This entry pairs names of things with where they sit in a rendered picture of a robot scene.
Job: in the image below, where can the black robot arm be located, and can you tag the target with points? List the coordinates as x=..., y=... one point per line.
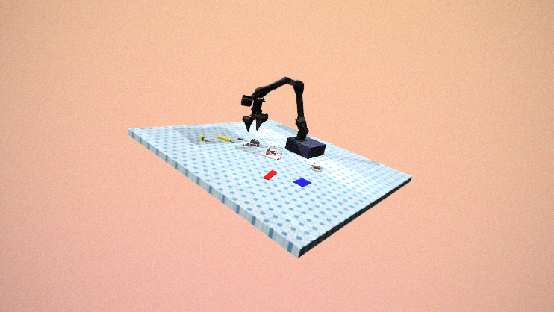
x=257, y=99

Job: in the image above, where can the red flat bar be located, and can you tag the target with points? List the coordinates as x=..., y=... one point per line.
x=270, y=175

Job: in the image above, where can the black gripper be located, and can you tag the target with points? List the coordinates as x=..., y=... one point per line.
x=248, y=120

